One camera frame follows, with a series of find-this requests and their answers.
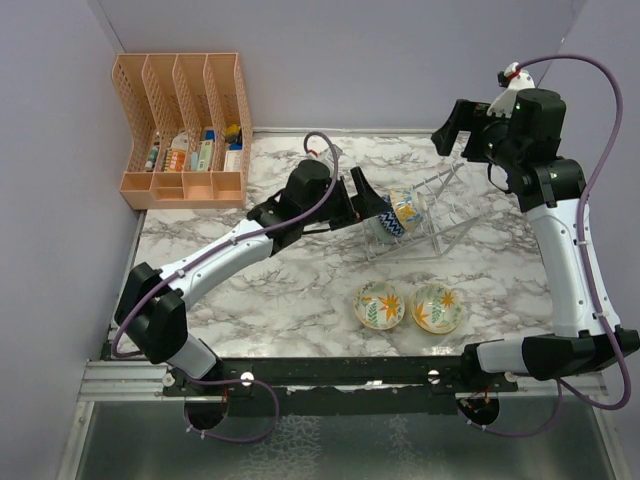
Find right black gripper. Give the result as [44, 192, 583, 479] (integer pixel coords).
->
[432, 98, 524, 170]

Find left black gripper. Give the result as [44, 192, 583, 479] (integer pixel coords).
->
[302, 169, 391, 232]

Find red patterned bowl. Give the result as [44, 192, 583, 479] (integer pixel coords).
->
[378, 195, 421, 237]

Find teal ceramic bowl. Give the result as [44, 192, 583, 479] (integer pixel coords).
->
[367, 217, 396, 245]

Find blue orange floral bowl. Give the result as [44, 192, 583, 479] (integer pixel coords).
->
[389, 187, 427, 232]

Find yellow leaf patterned bowl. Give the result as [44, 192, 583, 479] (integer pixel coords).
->
[409, 283, 467, 335]

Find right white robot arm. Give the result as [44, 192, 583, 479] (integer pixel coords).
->
[431, 88, 639, 391]

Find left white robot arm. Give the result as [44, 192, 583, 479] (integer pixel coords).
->
[114, 159, 390, 395]

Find white flat packet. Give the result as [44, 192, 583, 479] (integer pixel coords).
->
[224, 150, 243, 172]

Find yellow black toy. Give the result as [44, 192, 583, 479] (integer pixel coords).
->
[225, 124, 242, 144]

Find teal white box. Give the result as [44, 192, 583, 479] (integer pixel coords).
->
[190, 140, 215, 172]

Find orange white box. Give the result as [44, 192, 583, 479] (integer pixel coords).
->
[163, 131, 189, 173]

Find peach plastic desk organizer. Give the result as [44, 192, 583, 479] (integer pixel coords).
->
[112, 53, 253, 210]

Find small bottles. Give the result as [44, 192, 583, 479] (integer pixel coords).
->
[144, 140, 160, 172]

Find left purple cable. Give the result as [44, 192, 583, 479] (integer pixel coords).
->
[110, 131, 341, 444]

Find purple cable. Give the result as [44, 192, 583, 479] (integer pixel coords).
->
[110, 131, 341, 444]
[467, 53, 632, 437]

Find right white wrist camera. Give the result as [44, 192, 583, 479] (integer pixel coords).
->
[487, 62, 535, 118]

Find white wire dish rack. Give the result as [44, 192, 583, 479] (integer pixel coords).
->
[363, 163, 484, 262]

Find black mounting base rail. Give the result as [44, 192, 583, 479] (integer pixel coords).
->
[163, 355, 517, 417]

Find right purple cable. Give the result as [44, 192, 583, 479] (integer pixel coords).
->
[467, 53, 632, 437]

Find aluminium frame rail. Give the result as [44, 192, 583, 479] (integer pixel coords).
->
[78, 354, 609, 401]

